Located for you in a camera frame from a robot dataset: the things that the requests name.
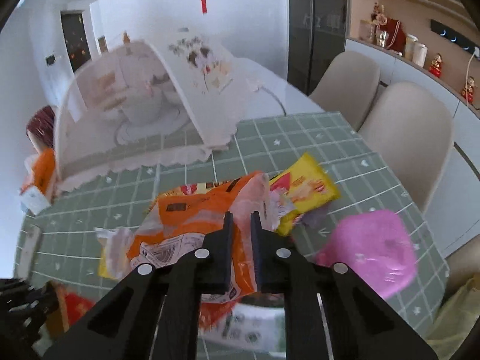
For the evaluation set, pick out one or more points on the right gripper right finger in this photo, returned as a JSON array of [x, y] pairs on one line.
[[330, 312]]

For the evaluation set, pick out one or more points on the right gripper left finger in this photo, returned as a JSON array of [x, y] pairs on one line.
[[153, 313]]

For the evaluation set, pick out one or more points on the orange snack bag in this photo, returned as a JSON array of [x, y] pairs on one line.
[[178, 221]]

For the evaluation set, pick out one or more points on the yellow cracker packet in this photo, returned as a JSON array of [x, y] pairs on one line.
[[303, 187]]

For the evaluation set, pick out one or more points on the yellow trash bag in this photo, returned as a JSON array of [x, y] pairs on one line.
[[455, 320]]

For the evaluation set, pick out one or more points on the red gold paper cup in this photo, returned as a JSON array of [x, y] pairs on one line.
[[71, 307]]

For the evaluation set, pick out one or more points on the green white snack wrapper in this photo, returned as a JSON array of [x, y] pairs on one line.
[[248, 327]]

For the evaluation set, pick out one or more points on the pink mini desktop bin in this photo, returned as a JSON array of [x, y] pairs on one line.
[[377, 247]]

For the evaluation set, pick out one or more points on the orange tissue box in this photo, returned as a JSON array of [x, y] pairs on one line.
[[37, 190]]

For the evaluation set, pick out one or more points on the dark red chair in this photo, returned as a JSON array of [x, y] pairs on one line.
[[40, 129]]

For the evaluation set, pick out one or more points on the beige chair middle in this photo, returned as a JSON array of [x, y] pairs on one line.
[[413, 132]]

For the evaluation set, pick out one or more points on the beige chair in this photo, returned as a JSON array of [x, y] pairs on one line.
[[413, 132], [348, 86]]

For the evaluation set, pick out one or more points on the mesh food cover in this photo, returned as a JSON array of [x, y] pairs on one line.
[[172, 101]]

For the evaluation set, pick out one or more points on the beige chair far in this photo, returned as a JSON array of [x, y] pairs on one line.
[[348, 86]]

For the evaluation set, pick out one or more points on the red figurine right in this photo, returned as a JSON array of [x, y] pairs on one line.
[[468, 90]]

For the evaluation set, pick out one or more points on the red figurine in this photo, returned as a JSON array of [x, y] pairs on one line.
[[436, 65], [468, 90]]

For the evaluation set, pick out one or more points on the red figurine left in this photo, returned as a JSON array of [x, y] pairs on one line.
[[436, 65]]

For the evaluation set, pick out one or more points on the dark door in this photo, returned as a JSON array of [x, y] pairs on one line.
[[75, 39]]

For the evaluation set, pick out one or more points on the white jar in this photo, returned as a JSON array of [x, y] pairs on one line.
[[419, 54]]

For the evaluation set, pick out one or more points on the red gift bag with flowers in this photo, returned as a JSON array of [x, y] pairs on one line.
[[395, 36]]

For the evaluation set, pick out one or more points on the black power strip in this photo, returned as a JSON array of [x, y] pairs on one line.
[[454, 37]]

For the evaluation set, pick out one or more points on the dark glass cabinet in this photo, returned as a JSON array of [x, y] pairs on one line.
[[317, 32]]

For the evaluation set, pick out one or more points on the wooden wall shelf unit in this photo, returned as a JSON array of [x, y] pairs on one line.
[[416, 16]]

